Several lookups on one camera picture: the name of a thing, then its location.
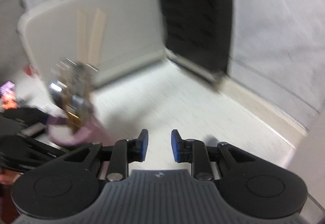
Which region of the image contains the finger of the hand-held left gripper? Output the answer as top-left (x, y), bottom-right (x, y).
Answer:
top-left (0, 108), bottom-right (52, 136)
top-left (0, 135), bottom-right (68, 172)

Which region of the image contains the pink mesh utensil holder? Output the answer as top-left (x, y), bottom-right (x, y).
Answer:
top-left (47, 102), bottom-right (113, 149)

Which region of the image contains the metal spoon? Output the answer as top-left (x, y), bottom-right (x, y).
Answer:
top-left (49, 81), bottom-right (64, 99)

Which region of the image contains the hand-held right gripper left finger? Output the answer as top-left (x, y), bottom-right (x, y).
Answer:
top-left (63, 129), bottom-right (149, 181)

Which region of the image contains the small red object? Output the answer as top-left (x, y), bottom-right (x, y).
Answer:
top-left (23, 66), bottom-right (39, 76)

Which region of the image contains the black slotted utensil holder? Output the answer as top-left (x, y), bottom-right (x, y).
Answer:
top-left (156, 0), bottom-right (234, 85)

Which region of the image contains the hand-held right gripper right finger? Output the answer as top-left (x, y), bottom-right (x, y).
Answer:
top-left (171, 129), bottom-right (254, 181)

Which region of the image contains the metal wire whisk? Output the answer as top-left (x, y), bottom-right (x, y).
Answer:
top-left (51, 55), bottom-right (100, 94)

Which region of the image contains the colourful printed packet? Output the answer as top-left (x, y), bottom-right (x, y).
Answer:
top-left (0, 81), bottom-right (17, 111)

